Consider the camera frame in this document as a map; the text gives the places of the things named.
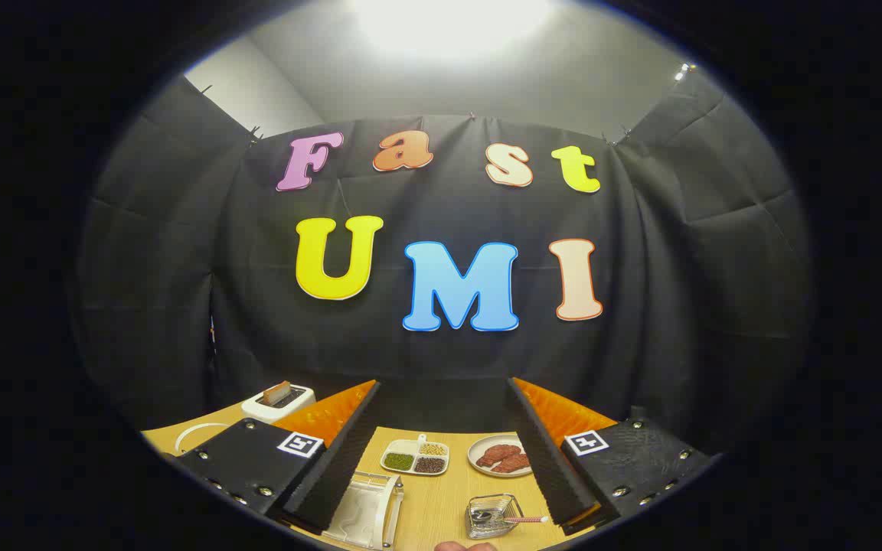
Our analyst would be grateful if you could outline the white divided dish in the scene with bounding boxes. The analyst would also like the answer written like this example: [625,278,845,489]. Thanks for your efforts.
[380,434,451,477]

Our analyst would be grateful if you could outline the white toaster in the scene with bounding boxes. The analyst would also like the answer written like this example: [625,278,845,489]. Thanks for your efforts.
[241,383,316,424]

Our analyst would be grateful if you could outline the pink handled spoon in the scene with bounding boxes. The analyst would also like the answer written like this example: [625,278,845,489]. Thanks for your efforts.
[475,509,550,529]

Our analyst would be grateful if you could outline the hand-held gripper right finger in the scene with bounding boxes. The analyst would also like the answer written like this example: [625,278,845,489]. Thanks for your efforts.
[507,377,711,536]

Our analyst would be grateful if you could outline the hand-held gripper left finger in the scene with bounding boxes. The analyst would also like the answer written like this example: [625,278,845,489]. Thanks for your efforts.
[177,379,382,535]

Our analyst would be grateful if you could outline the white wire dish rack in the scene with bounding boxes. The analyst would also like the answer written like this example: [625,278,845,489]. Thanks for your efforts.
[175,422,405,550]

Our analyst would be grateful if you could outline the metal wire basket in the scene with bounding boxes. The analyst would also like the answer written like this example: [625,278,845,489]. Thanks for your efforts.
[465,494,524,540]

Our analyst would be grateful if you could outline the beige plate with meat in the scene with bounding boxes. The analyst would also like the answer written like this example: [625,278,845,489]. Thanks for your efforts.
[467,434,535,478]

